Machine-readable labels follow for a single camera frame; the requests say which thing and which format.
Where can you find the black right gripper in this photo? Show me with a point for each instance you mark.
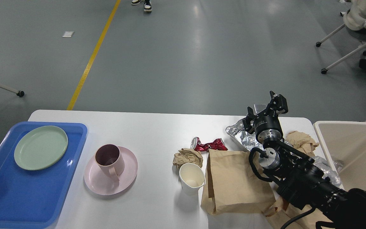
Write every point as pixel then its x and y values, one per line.
pixel 267 127

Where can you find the pink mug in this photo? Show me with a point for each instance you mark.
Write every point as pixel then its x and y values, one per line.
pixel 110 160

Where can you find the pink plate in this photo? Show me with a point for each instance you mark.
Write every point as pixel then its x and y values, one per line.
pixel 100 183

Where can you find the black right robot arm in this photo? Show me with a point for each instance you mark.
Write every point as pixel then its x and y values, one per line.
pixel 299 181

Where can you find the crumpled aluminium foil tray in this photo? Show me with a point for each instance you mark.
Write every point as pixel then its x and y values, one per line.
pixel 248 141

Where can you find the crumpled brown paper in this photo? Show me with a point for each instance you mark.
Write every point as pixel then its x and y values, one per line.
pixel 302 142

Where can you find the crushed red can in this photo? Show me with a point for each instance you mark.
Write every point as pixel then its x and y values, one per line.
pixel 217 144

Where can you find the brown paper bag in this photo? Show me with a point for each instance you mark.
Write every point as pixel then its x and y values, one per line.
pixel 232 187
pixel 281 211

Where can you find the crumpled brown paper ball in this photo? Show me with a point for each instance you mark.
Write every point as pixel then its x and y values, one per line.
pixel 186 155

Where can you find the clear plastic wrap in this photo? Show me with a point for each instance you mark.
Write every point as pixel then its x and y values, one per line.
pixel 323 165

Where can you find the white paper cup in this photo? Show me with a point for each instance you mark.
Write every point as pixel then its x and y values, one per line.
pixel 192 178

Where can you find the beige plastic bin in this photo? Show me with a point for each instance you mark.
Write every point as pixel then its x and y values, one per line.
pixel 344 145

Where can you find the brown paper bag lower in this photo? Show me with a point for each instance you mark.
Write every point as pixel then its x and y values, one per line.
pixel 281 211

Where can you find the white office chair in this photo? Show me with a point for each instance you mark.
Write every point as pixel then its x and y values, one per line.
pixel 354 20

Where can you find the person in black trousers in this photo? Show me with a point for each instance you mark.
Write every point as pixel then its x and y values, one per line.
pixel 147 5

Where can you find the green plate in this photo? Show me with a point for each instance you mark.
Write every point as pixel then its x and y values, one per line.
pixel 41 148

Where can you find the chair leg with caster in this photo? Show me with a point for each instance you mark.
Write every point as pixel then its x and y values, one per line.
pixel 19 93

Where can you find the blue plastic tray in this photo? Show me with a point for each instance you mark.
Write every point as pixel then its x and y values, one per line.
pixel 34 199

